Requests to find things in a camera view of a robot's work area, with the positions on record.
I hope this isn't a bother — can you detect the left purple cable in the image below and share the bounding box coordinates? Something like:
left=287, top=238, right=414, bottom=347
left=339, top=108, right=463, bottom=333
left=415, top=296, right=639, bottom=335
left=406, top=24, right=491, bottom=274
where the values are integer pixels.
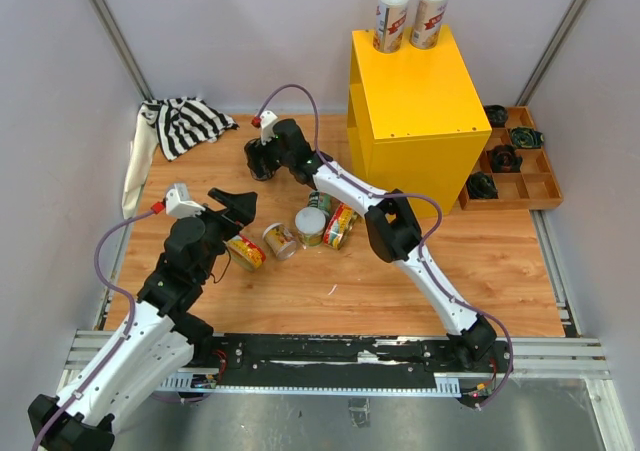
left=29, top=201, right=166, bottom=451

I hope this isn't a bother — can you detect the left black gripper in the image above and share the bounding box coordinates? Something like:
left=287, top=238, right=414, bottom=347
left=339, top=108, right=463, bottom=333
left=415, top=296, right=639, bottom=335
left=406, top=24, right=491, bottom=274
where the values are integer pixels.
left=181, top=188, right=256, bottom=280

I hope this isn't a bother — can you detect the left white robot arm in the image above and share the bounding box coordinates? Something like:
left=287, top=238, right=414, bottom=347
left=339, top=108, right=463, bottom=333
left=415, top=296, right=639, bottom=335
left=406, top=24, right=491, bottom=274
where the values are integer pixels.
left=28, top=183, right=257, bottom=450

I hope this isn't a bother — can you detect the striped black white cloth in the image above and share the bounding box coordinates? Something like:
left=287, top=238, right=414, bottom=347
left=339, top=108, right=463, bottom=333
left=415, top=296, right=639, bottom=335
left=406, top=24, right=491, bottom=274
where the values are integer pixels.
left=140, top=97, right=239, bottom=161

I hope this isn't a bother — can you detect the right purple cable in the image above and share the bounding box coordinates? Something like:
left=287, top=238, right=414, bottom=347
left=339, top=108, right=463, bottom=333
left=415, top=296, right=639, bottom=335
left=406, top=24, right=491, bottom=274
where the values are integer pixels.
left=252, top=83, right=515, bottom=412

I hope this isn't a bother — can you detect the dark green item tray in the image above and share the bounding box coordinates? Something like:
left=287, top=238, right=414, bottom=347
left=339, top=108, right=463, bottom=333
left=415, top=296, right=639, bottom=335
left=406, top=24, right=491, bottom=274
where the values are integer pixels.
left=509, top=126, right=544, bottom=149

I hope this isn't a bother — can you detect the black item lower tray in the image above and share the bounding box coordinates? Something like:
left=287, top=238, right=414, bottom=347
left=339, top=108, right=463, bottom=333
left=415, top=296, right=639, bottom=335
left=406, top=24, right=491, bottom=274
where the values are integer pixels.
left=466, top=171, right=498, bottom=200

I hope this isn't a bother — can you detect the wooden compartment tray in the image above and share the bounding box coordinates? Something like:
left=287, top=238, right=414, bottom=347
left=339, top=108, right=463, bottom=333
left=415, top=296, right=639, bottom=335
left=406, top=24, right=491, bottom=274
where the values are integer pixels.
left=459, top=106, right=563, bottom=211

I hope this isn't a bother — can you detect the dark brown can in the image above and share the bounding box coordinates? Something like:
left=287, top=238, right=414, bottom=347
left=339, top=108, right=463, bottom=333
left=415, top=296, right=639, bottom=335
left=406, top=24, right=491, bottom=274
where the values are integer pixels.
left=244, top=138, right=277, bottom=182

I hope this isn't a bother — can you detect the orange fruit can lying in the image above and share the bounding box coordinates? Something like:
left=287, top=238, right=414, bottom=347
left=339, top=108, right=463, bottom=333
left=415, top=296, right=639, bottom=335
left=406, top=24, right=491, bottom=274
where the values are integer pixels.
left=262, top=223, right=297, bottom=261

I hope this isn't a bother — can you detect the green fruit can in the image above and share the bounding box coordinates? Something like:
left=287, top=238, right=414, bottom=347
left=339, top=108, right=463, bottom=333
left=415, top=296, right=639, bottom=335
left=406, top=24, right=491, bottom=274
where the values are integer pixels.
left=307, top=190, right=331, bottom=218

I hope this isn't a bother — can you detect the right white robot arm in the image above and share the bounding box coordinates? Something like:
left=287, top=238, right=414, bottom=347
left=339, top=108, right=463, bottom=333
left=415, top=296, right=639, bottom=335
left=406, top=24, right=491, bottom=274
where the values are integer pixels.
left=245, top=117, right=496, bottom=371

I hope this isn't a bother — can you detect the yellow cabinet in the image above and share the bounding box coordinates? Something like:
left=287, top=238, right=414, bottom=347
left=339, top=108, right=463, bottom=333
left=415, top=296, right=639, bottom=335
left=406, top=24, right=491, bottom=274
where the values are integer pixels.
left=347, top=25, right=491, bottom=218

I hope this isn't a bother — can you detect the black item middle tray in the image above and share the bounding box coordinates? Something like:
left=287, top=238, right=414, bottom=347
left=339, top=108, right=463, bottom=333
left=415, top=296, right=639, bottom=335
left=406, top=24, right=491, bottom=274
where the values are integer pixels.
left=488, top=144, right=523, bottom=173

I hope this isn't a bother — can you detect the black item tray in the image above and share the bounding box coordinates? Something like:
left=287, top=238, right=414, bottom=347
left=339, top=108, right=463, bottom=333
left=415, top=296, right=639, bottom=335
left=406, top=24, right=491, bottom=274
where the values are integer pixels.
left=483, top=105, right=509, bottom=128
left=488, top=144, right=523, bottom=173
left=466, top=171, right=498, bottom=200

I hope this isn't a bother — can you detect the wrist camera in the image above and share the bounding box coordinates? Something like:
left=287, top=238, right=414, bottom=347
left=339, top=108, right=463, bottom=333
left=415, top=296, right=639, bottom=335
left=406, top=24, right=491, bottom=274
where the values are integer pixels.
left=259, top=110, right=278, bottom=145
left=164, top=182, right=205, bottom=219

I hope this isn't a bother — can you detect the white lid yellow can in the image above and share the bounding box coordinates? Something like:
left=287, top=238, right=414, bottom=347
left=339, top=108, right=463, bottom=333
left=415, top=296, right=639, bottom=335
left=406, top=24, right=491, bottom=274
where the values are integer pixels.
left=294, top=207, right=327, bottom=247

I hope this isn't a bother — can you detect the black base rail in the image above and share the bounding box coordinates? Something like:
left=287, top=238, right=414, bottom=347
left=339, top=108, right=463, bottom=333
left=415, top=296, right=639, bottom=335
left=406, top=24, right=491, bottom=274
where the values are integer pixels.
left=186, top=334, right=508, bottom=392

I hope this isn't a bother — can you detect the tall white lid can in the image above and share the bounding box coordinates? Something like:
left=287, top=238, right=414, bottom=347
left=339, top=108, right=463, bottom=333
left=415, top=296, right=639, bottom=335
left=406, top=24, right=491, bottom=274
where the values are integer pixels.
left=373, top=0, right=409, bottom=54
left=410, top=0, right=449, bottom=50

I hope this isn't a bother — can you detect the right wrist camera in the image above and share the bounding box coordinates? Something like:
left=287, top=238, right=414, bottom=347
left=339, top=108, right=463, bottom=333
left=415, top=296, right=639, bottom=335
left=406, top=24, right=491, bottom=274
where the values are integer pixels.
left=259, top=110, right=278, bottom=145

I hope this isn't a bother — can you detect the black item top tray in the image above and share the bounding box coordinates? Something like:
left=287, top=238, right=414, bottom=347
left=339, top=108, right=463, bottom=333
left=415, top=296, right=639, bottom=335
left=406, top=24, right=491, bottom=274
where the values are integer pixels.
left=483, top=105, right=509, bottom=128

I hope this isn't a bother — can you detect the red yellow fish tin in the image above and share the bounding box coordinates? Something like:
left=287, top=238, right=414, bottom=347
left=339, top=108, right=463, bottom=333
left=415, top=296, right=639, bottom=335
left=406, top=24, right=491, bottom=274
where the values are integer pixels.
left=226, top=234, right=266, bottom=272

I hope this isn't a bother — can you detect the cream cloth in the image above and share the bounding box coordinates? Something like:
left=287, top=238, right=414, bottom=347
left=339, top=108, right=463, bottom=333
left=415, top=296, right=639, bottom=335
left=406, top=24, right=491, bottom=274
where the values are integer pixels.
left=121, top=112, right=158, bottom=219

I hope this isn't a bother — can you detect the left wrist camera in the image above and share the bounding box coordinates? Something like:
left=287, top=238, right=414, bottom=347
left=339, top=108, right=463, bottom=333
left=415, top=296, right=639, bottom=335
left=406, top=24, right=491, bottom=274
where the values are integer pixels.
left=164, top=182, right=205, bottom=219

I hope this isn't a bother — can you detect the purple cable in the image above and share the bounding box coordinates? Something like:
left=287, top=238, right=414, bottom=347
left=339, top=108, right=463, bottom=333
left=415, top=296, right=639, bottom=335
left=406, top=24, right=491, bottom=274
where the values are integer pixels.
left=29, top=201, right=166, bottom=451
left=252, top=83, right=515, bottom=412

